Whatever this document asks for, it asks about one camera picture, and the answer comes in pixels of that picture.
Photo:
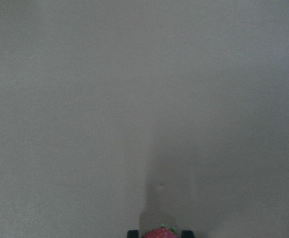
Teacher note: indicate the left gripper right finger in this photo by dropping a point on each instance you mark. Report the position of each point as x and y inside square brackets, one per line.
[186, 234]

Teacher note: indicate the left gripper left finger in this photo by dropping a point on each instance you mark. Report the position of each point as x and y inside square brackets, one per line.
[133, 234]

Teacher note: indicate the red strawberry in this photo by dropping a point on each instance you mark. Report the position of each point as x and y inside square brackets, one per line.
[161, 232]

